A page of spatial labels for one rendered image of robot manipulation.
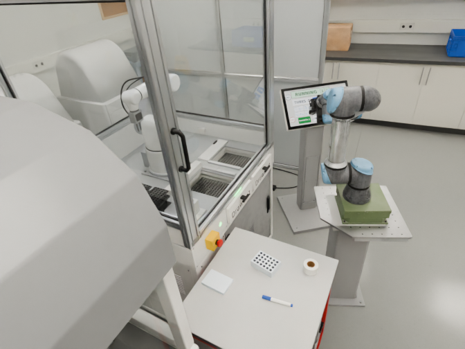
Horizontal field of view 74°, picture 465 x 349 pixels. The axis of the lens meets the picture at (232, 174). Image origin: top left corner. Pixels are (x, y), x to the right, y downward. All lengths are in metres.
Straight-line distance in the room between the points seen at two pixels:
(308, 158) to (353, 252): 0.92
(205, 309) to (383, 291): 1.48
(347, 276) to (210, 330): 1.12
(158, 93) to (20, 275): 0.66
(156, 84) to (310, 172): 1.93
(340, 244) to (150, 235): 1.45
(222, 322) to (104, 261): 0.86
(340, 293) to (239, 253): 0.97
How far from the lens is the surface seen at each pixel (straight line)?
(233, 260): 1.64
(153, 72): 1.04
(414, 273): 2.77
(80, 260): 0.67
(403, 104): 4.51
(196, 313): 1.50
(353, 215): 1.82
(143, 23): 1.02
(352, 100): 1.52
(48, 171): 0.70
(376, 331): 2.41
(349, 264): 2.17
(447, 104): 4.54
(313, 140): 2.58
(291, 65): 3.10
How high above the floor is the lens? 2.03
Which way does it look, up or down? 35 degrees down
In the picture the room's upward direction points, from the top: 5 degrees counter-clockwise
